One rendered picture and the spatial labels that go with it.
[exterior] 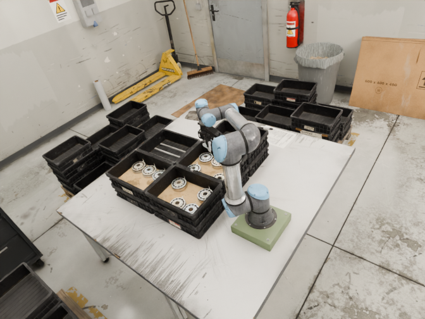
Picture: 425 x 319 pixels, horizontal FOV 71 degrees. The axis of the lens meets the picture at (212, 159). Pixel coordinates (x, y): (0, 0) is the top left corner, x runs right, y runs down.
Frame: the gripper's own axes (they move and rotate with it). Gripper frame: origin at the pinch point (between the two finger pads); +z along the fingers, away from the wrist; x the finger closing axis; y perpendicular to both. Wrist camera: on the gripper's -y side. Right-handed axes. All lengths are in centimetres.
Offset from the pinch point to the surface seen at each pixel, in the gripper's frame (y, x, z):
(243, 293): -58, 63, 27
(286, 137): -21, -66, 32
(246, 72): 150, -280, 102
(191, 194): -0.5, 29.8, 15.9
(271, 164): -26, -31, 31
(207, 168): 5.2, 4.1, 16.9
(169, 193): 13.1, 36.2, 15.9
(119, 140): 146, -17, 53
